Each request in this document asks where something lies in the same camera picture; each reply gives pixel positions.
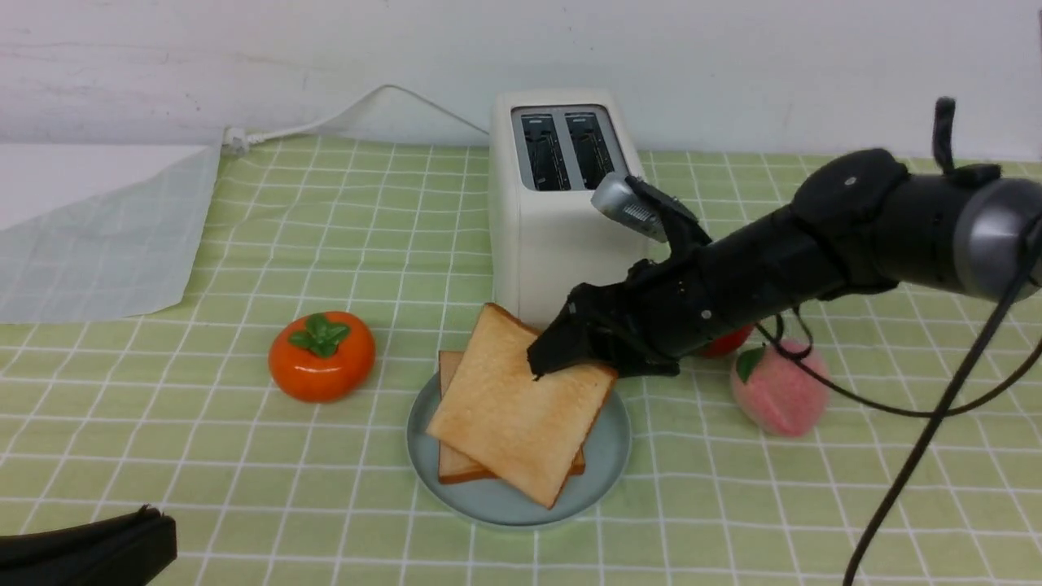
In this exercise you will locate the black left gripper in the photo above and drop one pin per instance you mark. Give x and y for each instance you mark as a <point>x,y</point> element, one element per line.
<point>131,549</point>

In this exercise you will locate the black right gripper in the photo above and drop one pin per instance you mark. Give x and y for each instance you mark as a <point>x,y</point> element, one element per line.
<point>705,289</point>

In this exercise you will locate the toast slice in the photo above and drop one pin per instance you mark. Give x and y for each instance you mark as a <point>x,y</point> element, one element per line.
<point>525,428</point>
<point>457,467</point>

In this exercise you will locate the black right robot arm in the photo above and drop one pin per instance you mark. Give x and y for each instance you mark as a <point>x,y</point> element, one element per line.
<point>859,225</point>

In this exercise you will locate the red apple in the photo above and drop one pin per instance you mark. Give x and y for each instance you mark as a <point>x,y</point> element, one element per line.
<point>728,344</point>

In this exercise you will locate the pink peach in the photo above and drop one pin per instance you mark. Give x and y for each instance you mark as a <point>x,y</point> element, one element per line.
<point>776,394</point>

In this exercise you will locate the green checkered tablecloth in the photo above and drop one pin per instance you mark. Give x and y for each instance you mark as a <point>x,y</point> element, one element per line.
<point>178,409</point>

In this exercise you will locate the light blue plate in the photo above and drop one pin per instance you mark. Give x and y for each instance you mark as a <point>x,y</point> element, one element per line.
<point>493,503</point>

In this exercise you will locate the white toaster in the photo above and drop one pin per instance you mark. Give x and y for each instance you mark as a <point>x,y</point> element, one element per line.
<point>549,150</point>

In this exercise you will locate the orange persimmon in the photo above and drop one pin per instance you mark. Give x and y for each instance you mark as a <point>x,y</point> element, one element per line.
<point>322,357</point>

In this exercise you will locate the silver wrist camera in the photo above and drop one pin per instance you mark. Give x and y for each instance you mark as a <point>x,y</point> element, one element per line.
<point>618,201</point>

